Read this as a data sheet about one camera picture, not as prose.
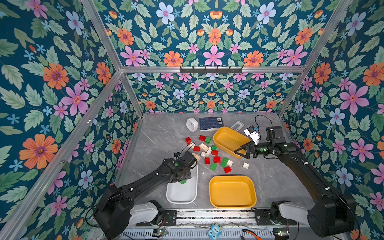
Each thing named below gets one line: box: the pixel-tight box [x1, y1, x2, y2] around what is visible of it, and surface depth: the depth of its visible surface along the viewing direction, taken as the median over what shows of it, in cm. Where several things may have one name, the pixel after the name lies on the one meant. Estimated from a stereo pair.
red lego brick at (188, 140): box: [185, 136, 192, 145], surface depth 103 cm
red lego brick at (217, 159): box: [213, 156, 222, 164], surface depth 95 cm
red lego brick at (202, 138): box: [198, 135, 207, 142], surface depth 104 cm
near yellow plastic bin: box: [209, 175, 257, 209], surface depth 82 cm
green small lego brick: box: [210, 162, 218, 171], surface depth 93 cm
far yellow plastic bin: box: [213, 126, 252, 159], surface depth 106 cm
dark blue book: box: [199, 116, 224, 131], surface depth 116 cm
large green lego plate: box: [220, 157, 230, 168], surface depth 93 cm
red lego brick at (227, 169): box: [223, 166, 233, 174], surface depth 92 cm
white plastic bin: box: [166, 162, 198, 204], surface depth 84 cm
